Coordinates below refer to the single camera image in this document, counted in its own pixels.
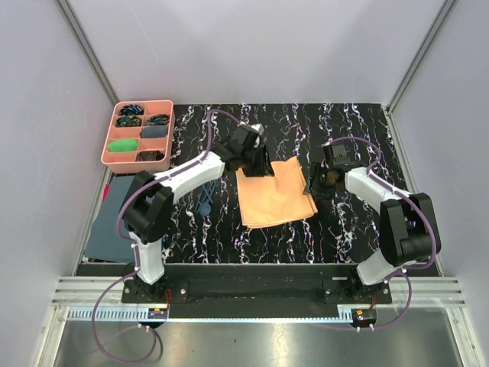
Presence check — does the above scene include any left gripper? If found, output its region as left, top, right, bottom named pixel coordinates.
left=240, top=143, right=274, bottom=178

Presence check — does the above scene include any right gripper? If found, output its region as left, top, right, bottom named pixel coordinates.
left=302, top=161, right=337, bottom=200

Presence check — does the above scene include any peach cloth napkin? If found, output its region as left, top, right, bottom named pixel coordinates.
left=236, top=157, right=318, bottom=229

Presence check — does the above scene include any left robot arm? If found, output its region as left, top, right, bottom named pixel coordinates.
left=117, top=122, right=274, bottom=303

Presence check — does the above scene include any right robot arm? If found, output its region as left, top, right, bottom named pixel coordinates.
left=304, top=138, right=441, bottom=303

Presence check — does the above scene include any blue grey folded napkin stack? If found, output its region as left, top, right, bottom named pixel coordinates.
left=84, top=176, right=134, bottom=263

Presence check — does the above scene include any blue plastic knife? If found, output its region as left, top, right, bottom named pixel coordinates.
left=195, top=180, right=218, bottom=216

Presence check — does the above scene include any blue patterned roll right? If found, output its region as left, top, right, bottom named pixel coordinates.
left=147, top=114, right=170, bottom=126

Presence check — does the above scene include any grey folded cloth in tray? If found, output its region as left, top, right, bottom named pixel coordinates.
left=140, top=125, right=168, bottom=139

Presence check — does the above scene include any dark patterned cloth roll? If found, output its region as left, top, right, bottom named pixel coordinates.
left=136, top=151, right=164, bottom=161

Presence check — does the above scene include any pink divided organizer tray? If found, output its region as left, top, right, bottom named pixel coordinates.
left=101, top=99, right=176, bottom=174

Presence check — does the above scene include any blue yellow patterned roll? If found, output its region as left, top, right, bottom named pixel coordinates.
left=115, top=115, right=142, bottom=128

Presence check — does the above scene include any blue patterned roll top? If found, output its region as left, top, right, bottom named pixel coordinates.
left=118, top=104, right=144, bottom=116

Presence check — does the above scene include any green rolled cloth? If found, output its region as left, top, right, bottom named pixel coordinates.
left=106, top=138, right=138, bottom=153

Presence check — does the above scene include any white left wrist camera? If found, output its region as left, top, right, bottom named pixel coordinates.
left=250, top=123, right=264, bottom=136

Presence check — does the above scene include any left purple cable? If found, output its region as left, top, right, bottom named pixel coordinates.
left=88, top=109, right=241, bottom=362

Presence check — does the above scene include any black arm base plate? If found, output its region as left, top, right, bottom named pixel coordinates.
left=121, top=264, right=392, bottom=305

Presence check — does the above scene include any aluminium frame rail front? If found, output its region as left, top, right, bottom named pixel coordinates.
left=52, top=277, right=466, bottom=323

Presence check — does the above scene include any right rear aluminium post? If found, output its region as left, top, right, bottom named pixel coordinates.
left=386, top=0, right=458, bottom=113

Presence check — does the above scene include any aluminium post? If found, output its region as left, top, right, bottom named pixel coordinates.
left=54, top=0, right=120, bottom=105
left=386, top=0, right=458, bottom=113

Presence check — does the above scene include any left rear aluminium post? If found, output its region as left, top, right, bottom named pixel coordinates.
left=54, top=0, right=120, bottom=105

